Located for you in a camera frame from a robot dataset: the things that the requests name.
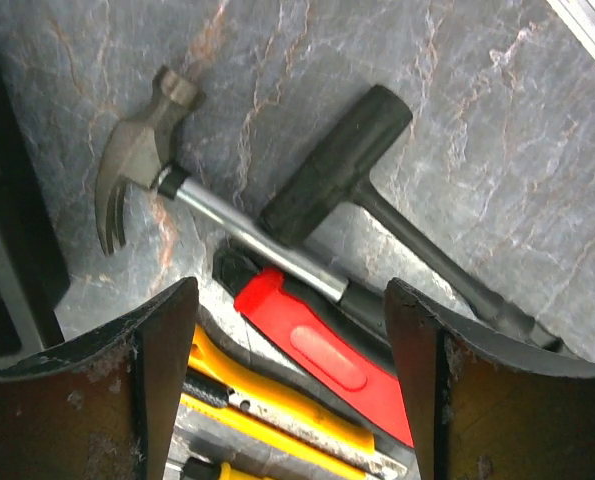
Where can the red utility knife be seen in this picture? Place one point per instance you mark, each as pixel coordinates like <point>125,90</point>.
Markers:
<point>318,337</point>

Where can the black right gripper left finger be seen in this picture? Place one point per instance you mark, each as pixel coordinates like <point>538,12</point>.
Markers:
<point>103,405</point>

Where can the yellow utility knife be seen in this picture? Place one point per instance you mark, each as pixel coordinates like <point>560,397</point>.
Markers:
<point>220,388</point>

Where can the steel claw hammer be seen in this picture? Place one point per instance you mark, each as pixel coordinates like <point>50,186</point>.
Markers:
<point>140,151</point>

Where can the tan plastic toolbox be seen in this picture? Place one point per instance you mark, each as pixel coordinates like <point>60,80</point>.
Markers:
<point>33,273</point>

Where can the black rubber mallet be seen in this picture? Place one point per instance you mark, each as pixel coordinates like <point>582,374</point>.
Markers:
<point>338,170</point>

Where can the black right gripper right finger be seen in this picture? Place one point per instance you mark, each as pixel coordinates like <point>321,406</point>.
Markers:
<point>481,405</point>

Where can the yellow handle screwdriver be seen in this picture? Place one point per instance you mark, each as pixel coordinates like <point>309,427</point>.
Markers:
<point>197,469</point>

